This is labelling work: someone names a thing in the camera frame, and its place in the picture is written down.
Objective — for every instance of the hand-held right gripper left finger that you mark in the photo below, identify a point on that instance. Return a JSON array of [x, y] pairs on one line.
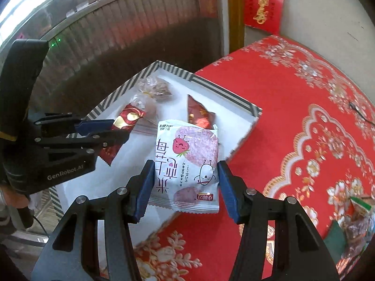
[[143, 191]]

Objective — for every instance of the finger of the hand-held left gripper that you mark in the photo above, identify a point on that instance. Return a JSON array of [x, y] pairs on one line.
[[111, 139], [93, 125]]

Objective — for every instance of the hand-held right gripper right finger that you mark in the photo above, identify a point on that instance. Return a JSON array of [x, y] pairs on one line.
[[230, 194]]

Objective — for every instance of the white box with striped rim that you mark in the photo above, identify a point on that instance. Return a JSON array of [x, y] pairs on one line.
[[123, 164]]

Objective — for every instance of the red gold-print snack packet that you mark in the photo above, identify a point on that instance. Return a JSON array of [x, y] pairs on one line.
[[129, 117]]

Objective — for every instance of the white snack packet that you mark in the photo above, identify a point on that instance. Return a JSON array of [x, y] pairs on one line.
[[187, 164]]

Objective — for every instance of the dark green snack packet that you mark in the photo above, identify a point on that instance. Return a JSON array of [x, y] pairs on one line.
[[337, 237]]

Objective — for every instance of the clear packet of brown snacks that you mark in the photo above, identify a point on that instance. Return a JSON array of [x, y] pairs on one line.
[[356, 231]]

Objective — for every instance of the clear wrapped brown snack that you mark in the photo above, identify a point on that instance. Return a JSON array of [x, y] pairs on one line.
[[145, 105], [158, 89]]

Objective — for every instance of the dark red snack packet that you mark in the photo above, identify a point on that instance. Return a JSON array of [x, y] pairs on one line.
[[200, 114]]

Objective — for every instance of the brown slatted wooden panel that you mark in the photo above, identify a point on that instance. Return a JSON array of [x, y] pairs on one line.
[[117, 26]]

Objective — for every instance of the red floral tablecloth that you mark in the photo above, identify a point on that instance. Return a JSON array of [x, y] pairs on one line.
[[293, 108]]

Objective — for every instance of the green edged snack packet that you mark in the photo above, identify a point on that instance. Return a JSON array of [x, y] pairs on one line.
[[361, 203]]

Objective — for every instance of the brown wooden door frame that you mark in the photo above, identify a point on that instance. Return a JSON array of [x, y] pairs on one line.
[[234, 14]]

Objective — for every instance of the red wall poster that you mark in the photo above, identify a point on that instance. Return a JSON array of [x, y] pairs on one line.
[[263, 3]]

